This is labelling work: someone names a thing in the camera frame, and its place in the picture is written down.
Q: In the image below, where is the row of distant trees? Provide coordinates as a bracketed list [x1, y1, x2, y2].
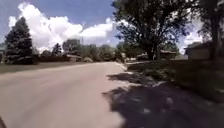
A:
[33, 38, 148, 63]

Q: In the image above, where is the low building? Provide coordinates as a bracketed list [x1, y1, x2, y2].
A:
[65, 54, 83, 63]

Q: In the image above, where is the low house behind tree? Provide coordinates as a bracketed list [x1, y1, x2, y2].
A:
[159, 49, 178, 61]

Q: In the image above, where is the large leafy tree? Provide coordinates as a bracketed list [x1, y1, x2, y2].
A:
[111, 0, 201, 62]

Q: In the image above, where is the grey asphalt road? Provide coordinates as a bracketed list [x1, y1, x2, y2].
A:
[0, 61, 224, 128]

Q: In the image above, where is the shaded grass verge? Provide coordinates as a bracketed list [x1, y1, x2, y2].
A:
[126, 59, 224, 104]

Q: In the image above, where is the house with dark roof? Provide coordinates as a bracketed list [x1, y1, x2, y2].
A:
[183, 41, 214, 61]

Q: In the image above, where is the flat grass strip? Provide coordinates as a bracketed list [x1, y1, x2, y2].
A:
[0, 61, 84, 75]

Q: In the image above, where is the tall dark conifer tree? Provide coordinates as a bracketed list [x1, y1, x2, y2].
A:
[3, 16, 34, 66]

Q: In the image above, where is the dark tree trunk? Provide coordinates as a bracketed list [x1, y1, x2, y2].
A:
[196, 0, 224, 63]

